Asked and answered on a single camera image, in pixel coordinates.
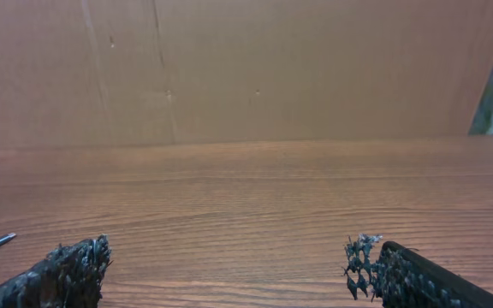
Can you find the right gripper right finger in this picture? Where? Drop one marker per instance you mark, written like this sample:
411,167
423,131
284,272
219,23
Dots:
400,277

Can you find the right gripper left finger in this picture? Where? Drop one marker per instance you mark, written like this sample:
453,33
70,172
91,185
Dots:
69,276

